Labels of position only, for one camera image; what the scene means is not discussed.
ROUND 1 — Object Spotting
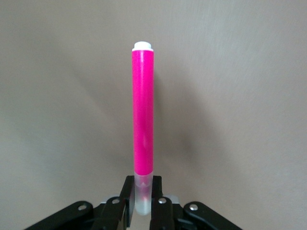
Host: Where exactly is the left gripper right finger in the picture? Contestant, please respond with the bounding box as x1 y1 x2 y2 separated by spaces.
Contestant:
148 175 240 230

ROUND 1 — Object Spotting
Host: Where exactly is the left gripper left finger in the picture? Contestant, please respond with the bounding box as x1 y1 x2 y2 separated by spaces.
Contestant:
24 175 135 230

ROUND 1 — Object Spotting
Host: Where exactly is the pink marker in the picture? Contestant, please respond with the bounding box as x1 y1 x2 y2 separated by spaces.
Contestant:
131 41 154 216

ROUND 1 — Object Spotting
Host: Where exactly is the brown table cover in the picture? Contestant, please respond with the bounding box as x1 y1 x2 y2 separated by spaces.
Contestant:
0 0 307 230

